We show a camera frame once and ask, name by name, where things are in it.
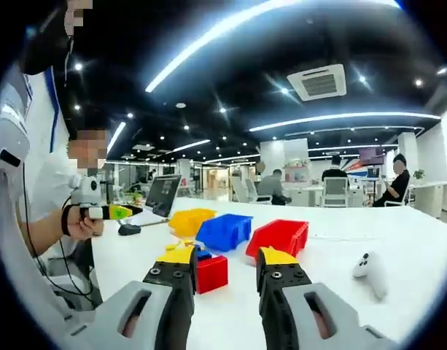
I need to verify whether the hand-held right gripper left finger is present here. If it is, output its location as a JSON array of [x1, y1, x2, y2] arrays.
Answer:
[[93, 244, 199, 350]]

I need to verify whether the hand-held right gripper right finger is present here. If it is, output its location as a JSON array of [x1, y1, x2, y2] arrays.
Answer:
[[257, 246, 370, 350]]

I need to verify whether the red plastic bin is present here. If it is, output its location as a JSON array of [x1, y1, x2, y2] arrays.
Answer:
[[244, 219, 310, 269]]

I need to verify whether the red toy block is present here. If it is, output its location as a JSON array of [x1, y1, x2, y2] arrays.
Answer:
[[195, 254, 230, 295]]

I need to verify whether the yellow toy block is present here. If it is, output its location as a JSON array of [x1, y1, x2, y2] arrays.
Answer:
[[165, 238, 195, 253]]

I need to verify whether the yellow plastic bin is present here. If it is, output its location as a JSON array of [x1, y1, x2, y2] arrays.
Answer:
[[167, 208, 219, 240]]

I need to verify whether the blue toy block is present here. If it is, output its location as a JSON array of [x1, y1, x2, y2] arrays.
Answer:
[[194, 244, 213, 262]]

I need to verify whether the blue plastic bin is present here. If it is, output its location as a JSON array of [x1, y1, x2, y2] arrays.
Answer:
[[195, 214, 254, 252]]

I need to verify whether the person's left hand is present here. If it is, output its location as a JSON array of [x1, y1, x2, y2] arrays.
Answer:
[[61, 204, 106, 241]]

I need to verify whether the silver laptop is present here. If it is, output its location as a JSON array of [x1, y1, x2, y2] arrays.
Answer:
[[130, 174, 183, 228]]

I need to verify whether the short ceiling light strip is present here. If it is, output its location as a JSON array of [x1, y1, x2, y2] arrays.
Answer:
[[106, 121, 127, 155]]

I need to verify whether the white office chair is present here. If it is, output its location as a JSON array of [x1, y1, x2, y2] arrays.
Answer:
[[40, 251, 100, 311], [231, 177, 250, 203], [386, 174, 413, 207], [323, 176, 351, 208], [244, 178, 273, 205]]

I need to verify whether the white game controller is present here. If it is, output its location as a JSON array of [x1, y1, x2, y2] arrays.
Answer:
[[352, 251, 388, 300]]

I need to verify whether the white worn device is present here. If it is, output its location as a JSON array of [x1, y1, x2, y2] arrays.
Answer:
[[0, 104, 31, 173]]

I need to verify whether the seated operator in white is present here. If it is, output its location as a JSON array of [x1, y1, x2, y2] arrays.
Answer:
[[0, 65, 102, 350]]

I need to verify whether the person's head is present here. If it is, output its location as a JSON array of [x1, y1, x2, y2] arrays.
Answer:
[[20, 0, 74, 76]]

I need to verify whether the curved ceiling light strip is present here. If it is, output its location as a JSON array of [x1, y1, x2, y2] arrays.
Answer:
[[248, 111, 442, 133]]

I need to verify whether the long ceiling light strip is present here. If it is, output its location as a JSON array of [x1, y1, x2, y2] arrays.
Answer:
[[144, 0, 401, 93]]

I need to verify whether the ceiling air conditioner vent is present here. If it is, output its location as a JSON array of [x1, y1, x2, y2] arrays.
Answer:
[[286, 63, 346, 102]]

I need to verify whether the black cable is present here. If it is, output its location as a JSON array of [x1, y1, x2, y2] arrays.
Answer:
[[21, 162, 96, 306]]

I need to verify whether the wall screen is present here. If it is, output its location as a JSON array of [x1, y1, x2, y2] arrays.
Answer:
[[357, 145, 386, 165]]

